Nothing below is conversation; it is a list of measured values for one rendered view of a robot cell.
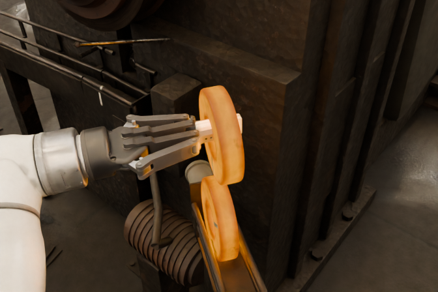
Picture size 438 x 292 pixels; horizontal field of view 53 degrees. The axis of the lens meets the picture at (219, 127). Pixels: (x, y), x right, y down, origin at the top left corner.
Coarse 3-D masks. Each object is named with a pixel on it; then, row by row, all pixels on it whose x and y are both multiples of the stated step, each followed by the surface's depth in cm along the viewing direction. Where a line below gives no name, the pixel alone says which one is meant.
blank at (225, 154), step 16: (208, 96) 64; (224, 96) 64; (208, 112) 66; (224, 112) 62; (224, 128) 61; (240, 128) 62; (208, 144) 72; (224, 144) 61; (240, 144) 62; (224, 160) 62; (240, 160) 63; (224, 176) 64; (240, 176) 65
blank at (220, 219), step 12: (204, 180) 80; (204, 192) 82; (216, 192) 75; (228, 192) 75; (204, 204) 84; (216, 204) 74; (228, 204) 74; (204, 216) 87; (216, 216) 73; (228, 216) 73; (216, 228) 75; (228, 228) 73; (216, 240) 77; (228, 240) 74; (216, 252) 79; (228, 252) 75
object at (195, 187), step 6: (192, 186) 85; (198, 186) 86; (192, 192) 86; (198, 192) 87; (192, 198) 87; (198, 198) 87; (198, 204) 88; (192, 210) 88; (192, 216) 89; (192, 222) 90
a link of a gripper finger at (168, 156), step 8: (176, 144) 64; (184, 144) 63; (192, 144) 63; (160, 152) 62; (168, 152) 62; (176, 152) 63; (184, 152) 64; (144, 160) 61; (152, 160) 61; (160, 160) 62; (168, 160) 63; (176, 160) 64; (136, 168) 60; (144, 168) 61; (152, 168) 62; (160, 168) 63; (144, 176) 61
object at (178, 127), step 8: (192, 120) 67; (128, 128) 66; (136, 128) 66; (144, 128) 66; (152, 128) 67; (160, 128) 67; (168, 128) 66; (176, 128) 67; (184, 128) 67; (128, 136) 65; (152, 136) 66; (160, 136) 67
